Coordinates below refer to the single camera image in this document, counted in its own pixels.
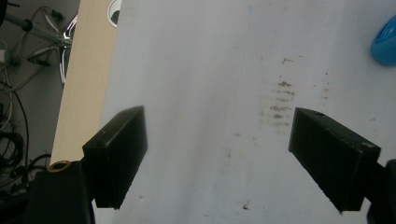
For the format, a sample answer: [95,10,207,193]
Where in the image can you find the light wooden table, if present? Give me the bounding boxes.
[49,0,123,172]

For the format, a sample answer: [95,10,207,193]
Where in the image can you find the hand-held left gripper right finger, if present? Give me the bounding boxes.
[288,106,382,214]

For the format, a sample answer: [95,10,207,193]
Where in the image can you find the blue plastic ball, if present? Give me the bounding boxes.
[369,14,396,67]

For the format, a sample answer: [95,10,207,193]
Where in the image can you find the bundle of black cables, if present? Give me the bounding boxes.
[0,80,52,190]

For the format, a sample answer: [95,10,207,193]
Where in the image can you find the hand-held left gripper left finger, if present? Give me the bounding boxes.
[81,105,149,211]

